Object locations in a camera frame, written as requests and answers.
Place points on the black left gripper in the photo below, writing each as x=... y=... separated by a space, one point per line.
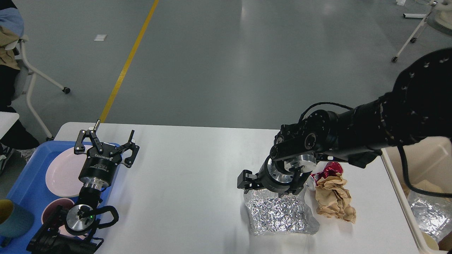
x=100 y=167

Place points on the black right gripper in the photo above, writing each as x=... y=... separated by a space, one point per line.
x=270 y=178

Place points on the aluminium foil tray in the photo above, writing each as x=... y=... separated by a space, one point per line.
x=270 y=214

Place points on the pink plate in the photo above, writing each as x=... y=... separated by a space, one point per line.
x=62 y=176

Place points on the pink mug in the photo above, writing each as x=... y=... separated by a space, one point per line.
x=66 y=203

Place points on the foil container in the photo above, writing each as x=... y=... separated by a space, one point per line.
x=432 y=214

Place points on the cream paper cup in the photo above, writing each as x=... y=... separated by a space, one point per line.
x=430 y=242

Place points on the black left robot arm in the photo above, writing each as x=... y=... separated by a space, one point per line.
x=72 y=230

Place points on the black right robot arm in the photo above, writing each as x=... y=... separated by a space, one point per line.
x=418 y=106

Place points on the crushed red can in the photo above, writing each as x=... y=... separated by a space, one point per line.
x=332 y=168

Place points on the crumpled brown paper ball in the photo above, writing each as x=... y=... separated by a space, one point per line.
x=333 y=199

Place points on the blue plastic tray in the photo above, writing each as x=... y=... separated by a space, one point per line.
x=31 y=193

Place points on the seated person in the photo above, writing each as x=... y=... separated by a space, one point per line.
x=17 y=138

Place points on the white side table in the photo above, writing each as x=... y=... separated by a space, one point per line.
x=7 y=120

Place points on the teal mug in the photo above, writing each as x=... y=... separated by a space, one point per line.
x=15 y=221

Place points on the white chair left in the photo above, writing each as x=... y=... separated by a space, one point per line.
x=26 y=80

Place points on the white chair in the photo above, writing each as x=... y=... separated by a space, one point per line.
x=438 y=17
x=26 y=80

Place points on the beige plastic bin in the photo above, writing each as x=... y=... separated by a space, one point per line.
x=428 y=160

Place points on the white chair right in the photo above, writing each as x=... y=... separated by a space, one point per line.
x=438 y=17

